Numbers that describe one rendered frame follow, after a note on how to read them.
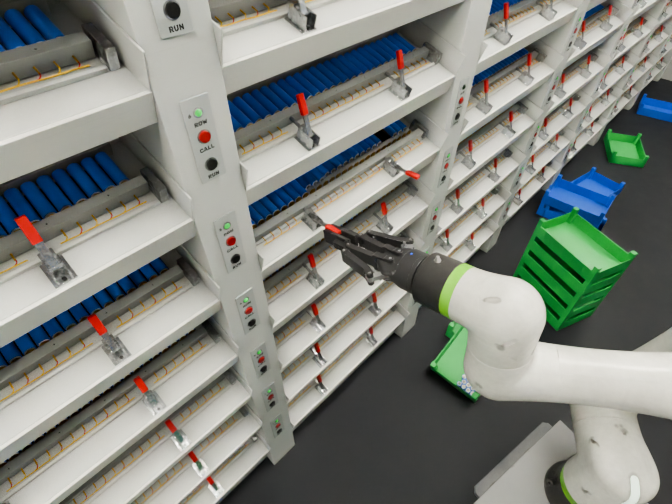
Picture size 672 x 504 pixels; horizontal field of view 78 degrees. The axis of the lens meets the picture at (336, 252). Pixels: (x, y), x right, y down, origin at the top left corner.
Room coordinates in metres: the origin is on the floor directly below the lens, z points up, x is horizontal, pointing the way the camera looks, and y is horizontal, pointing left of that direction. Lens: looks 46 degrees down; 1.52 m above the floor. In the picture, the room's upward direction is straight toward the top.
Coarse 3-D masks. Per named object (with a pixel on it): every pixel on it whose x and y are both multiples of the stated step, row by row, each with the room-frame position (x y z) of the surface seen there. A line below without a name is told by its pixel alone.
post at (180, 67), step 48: (96, 0) 0.51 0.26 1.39; (144, 0) 0.48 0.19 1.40; (192, 0) 0.52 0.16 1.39; (144, 48) 0.47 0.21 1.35; (192, 48) 0.51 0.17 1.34; (192, 96) 0.49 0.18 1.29; (144, 144) 0.52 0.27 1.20; (192, 192) 0.47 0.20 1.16; (240, 192) 0.52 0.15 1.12; (192, 240) 0.49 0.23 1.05; (240, 288) 0.49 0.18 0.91; (240, 336) 0.47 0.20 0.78; (288, 432) 0.52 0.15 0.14
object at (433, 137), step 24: (408, 120) 1.04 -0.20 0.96; (384, 144) 0.94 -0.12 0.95; (432, 144) 0.97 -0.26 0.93; (408, 168) 0.87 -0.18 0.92; (360, 192) 0.77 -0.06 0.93; (384, 192) 0.81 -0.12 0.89; (336, 216) 0.69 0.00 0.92; (288, 240) 0.61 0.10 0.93; (312, 240) 0.63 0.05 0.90; (264, 264) 0.55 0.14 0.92
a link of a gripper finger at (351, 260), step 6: (342, 252) 0.54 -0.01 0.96; (348, 252) 0.54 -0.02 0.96; (348, 258) 0.52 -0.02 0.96; (354, 258) 0.52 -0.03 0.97; (348, 264) 0.53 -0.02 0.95; (354, 264) 0.51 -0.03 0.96; (360, 264) 0.50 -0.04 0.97; (366, 264) 0.50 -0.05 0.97; (360, 270) 0.50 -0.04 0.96; (366, 270) 0.48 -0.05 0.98; (372, 276) 0.47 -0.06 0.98; (372, 282) 0.47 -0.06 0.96
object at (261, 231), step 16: (400, 144) 0.92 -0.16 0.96; (368, 160) 0.84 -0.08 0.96; (352, 176) 0.78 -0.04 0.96; (320, 192) 0.72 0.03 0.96; (288, 208) 0.66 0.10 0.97; (320, 208) 0.69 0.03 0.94; (272, 224) 0.62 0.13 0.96; (288, 224) 0.64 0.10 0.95; (256, 240) 0.59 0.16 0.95; (272, 240) 0.60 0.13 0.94
